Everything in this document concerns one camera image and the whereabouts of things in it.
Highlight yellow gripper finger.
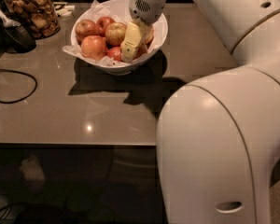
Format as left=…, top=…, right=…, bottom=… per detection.
left=120, top=20, right=147, bottom=63

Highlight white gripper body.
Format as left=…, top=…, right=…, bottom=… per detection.
left=129, top=0, right=166, bottom=24

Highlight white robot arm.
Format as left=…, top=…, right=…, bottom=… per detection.
left=156, top=0, right=280, bottom=224

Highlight back right yellow-red apple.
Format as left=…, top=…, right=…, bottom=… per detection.
left=144, top=25, right=154, bottom=44

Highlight yellow-red apple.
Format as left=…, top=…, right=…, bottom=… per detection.
left=105, top=22, right=127, bottom=46
left=144, top=25, right=154, bottom=44

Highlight centre yellow-red apple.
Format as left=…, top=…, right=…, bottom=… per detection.
left=105, top=22, right=127, bottom=46

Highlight small front red apple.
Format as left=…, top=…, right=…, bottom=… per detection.
left=107, top=47, right=121, bottom=62

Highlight back middle red apple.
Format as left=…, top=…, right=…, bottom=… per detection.
left=96, top=16, right=115, bottom=36

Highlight white ceramic bowl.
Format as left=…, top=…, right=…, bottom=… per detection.
left=70, top=0, right=169, bottom=77

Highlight front left red apple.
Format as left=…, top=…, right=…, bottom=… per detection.
left=81, top=35, right=107, bottom=61

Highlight back left red apple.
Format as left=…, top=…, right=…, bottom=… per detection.
left=75, top=19, right=100, bottom=42

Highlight small white items behind bowl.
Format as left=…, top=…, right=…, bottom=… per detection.
left=54, top=4, right=76, bottom=17

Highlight glass jar of dried chips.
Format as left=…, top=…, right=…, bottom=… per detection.
left=4, top=0, right=60, bottom=39

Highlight black cable on table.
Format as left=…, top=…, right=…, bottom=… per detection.
left=0, top=68, right=38, bottom=105

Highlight black appliance with silver handle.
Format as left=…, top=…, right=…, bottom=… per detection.
left=0, top=8, right=36, bottom=54

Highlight black cables on floor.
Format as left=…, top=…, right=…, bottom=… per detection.
left=0, top=193, right=116, bottom=224

